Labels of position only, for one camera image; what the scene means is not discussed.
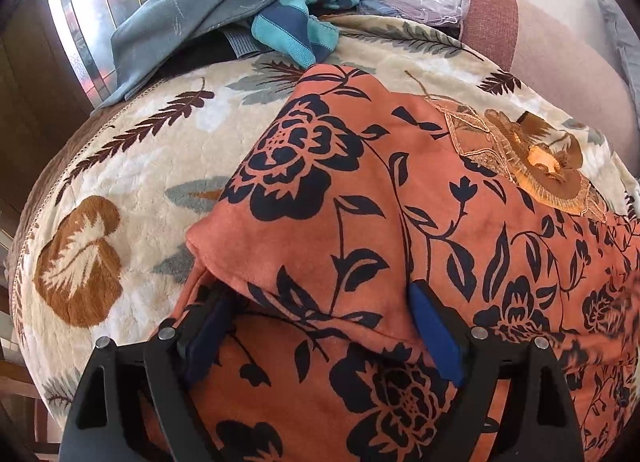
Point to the stained glass window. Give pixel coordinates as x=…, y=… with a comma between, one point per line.
x=100, y=1

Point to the pink red pillow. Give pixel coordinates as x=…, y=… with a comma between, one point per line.
x=550, y=41

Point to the orange floral garment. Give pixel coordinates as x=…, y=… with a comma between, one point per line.
x=350, y=166

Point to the black cloth with grey waistband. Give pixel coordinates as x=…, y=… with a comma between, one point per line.
x=200, y=49

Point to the clear plastic bag with clothes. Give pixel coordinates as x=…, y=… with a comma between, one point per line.
x=420, y=6

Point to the grey-blue cloth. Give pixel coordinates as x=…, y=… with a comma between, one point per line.
x=190, y=6

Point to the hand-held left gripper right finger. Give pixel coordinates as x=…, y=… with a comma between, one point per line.
x=435, y=337

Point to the wooden chair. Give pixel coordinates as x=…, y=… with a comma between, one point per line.
x=20, y=382

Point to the teal striped cloth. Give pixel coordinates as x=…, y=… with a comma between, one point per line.
x=285, y=29

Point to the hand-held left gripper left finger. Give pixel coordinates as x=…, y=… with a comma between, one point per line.
x=207, y=337

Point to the cream leaf-print fleece blanket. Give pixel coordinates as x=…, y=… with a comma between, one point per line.
x=125, y=166

